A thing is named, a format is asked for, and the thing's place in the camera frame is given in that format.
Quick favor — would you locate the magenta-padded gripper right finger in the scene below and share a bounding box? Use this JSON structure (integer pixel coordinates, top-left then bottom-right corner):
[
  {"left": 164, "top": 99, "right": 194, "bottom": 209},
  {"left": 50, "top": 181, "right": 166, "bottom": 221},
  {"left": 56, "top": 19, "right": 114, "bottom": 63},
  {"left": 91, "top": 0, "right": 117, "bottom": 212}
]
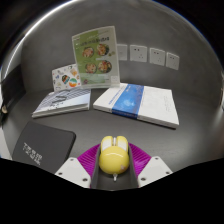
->
[{"left": 128, "top": 143, "right": 174, "bottom": 188}]

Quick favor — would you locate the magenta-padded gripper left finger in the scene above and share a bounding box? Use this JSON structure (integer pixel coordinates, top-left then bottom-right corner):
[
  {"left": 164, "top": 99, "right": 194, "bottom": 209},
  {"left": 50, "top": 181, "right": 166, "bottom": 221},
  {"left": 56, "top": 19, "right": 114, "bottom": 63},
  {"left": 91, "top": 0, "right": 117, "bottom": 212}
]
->
[{"left": 54, "top": 143, "right": 103, "bottom": 189}]

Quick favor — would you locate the yellow rabbit-shaped computer mouse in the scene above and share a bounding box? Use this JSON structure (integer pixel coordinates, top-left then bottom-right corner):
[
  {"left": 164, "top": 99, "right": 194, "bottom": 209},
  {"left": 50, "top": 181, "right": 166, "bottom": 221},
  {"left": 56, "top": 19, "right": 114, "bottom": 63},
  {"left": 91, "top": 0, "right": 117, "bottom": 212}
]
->
[{"left": 98, "top": 134, "right": 130, "bottom": 182}]

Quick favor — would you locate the black mouse pad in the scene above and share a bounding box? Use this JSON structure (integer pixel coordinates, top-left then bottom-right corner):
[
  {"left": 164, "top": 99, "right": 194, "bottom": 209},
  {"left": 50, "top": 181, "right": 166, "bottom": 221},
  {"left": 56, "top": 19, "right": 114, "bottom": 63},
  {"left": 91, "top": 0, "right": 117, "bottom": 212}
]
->
[{"left": 11, "top": 120, "right": 77, "bottom": 175}]

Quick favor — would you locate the white book with blue band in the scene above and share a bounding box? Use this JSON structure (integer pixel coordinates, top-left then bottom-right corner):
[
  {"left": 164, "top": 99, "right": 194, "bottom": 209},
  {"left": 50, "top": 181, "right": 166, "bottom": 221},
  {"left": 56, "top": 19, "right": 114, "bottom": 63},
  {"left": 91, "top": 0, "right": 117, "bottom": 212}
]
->
[{"left": 92, "top": 82, "right": 180, "bottom": 130}]

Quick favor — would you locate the grey striped book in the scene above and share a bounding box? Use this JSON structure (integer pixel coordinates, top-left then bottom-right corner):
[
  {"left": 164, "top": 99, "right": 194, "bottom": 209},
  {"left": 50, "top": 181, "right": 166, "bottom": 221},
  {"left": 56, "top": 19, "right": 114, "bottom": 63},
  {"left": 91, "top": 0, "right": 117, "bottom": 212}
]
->
[{"left": 31, "top": 87, "right": 92, "bottom": 119}]

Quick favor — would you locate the small colourful printed card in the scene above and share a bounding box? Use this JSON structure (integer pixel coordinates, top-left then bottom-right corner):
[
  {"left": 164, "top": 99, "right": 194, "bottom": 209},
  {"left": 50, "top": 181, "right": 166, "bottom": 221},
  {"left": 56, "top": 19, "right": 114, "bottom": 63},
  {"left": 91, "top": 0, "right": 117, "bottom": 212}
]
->
[{"left": 51, "top": 63, "right": 82, "bottom": 92}]

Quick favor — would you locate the black flat panel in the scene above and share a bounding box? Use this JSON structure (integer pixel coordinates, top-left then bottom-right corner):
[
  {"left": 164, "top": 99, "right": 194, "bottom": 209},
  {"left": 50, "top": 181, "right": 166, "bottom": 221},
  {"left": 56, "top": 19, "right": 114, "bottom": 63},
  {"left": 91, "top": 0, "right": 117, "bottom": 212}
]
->
[{"left": 0, "top": 64, "right": 27, "bottom": 116}]

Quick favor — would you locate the green menu sign stand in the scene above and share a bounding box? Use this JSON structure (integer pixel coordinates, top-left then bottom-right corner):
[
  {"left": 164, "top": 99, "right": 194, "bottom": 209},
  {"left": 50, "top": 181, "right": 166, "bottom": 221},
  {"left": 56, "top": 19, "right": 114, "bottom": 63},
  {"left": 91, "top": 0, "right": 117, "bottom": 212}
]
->
[{"left": 71, "top": 25, "right": 121, "bottom": 90}]

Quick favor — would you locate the row of white wall sockets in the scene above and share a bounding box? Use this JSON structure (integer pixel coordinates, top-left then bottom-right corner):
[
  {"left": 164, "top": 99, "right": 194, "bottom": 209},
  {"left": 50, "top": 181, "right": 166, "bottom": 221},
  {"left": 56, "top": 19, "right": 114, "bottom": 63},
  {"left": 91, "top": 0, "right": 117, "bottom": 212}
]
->
[{"left": 116, "top": 43, "right": 180, "bottom": 71}]

